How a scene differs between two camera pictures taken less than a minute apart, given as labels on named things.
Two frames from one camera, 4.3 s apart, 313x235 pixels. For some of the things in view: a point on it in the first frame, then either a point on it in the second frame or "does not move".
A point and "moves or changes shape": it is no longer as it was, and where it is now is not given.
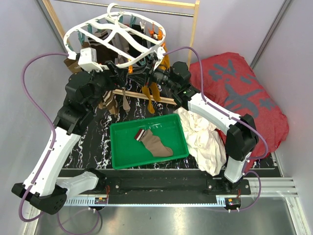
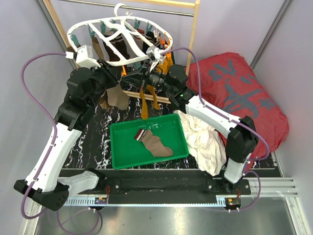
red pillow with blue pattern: (229, 82) does not move
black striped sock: (132, 51) -> (151, 37)
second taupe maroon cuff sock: (153, 143) does not move
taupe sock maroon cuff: (126, 104) moves or changes shape
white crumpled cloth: (205, 142) does not move
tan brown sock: (73, 65) -> (98, 47)
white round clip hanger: (121, 39) moves or changes shape
